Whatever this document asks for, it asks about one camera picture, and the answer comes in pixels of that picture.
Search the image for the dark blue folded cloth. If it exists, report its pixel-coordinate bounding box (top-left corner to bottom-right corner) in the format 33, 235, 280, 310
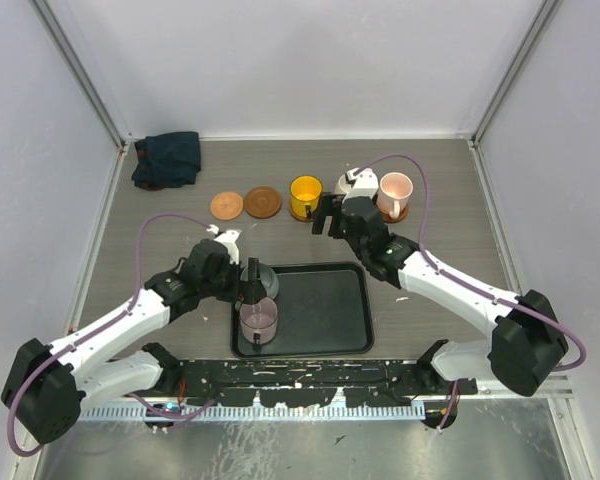
131, 131, 202, 191

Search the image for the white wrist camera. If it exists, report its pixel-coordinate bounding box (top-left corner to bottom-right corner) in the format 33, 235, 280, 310
345, 168, 379, 200
206, 224, 241, 265

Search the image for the white slotted cable duct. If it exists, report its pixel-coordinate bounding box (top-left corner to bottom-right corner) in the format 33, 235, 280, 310
80, 400, 426, 422

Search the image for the cream ceramic mug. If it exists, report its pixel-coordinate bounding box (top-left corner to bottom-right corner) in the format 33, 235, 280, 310
334, 174, 351, 195

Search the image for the aluminium frame rail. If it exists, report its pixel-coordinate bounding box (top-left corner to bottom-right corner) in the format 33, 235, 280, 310
28, 357, 574, 402

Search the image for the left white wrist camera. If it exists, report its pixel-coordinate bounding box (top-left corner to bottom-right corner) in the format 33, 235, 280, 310
206, 224, 241, 265

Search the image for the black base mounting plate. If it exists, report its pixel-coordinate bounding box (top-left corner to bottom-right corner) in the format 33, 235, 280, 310
137, 359, 453, 408

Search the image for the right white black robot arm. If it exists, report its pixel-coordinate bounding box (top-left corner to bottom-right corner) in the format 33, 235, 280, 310
312, 193, 568, 397

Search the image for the lilac ceramic mug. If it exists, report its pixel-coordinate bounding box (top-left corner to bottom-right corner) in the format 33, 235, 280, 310
239, 297, 278, 346

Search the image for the black serving tray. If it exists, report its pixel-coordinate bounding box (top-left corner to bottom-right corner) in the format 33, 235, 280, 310
231, 262, 374, 360

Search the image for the yellow ceramic mug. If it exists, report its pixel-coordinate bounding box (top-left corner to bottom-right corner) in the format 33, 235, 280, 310
289, 175, 323, 213

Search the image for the brown wooden saucer coaster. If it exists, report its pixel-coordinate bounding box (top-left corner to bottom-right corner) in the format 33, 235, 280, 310
244, 186, 282, 219
288, 205, 320, 223
375, 201, 410, 224

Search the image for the pink ceramic mug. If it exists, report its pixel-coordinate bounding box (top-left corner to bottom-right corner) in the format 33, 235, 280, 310
376, 172, 413, 217

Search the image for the woven rattan coaster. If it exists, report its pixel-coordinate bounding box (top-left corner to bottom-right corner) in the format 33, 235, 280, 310
210, 191, 244, 221

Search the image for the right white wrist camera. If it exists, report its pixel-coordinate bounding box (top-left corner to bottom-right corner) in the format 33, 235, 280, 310
345, 168, 379, 200

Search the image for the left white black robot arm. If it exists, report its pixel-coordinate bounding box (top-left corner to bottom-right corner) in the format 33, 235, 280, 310
1, 230, 266, 451

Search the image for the grey ceramic mug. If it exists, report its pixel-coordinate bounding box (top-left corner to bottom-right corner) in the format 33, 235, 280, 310
240, 264, 279, 299

